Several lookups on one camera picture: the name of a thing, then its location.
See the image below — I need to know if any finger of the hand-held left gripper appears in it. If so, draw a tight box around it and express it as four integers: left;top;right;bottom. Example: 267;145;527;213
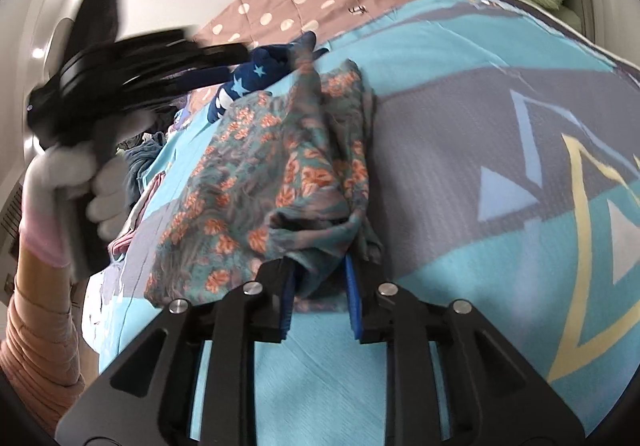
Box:
190;42;252;64
167;65;237;91

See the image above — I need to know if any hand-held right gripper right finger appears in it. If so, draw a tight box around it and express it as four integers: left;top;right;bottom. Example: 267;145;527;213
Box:
344;256;587;443

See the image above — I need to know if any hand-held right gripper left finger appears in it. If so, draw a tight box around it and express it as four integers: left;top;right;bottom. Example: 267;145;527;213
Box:
57;258;301;443

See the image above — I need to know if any navy star print garment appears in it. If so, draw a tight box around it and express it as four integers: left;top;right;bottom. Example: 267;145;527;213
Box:
207;30;318;123

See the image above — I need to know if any floral teal cloth garment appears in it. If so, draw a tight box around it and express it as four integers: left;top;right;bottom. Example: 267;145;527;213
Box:
145;57;383;311

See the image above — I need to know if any person's left forearm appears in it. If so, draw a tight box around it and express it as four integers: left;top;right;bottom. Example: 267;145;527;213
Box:
0;238;87;434

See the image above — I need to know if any person's left hand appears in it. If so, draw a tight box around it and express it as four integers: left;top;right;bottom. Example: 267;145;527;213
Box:
19;145;132;268

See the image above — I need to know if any blue cloth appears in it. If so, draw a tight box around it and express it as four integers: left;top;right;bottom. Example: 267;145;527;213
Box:
122;133;168;199

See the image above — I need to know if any pink cloth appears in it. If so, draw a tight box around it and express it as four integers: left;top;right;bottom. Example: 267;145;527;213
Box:
111;173;168;259

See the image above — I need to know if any teal and grey blanket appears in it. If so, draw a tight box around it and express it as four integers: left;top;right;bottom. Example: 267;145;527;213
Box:
82;0;640;446

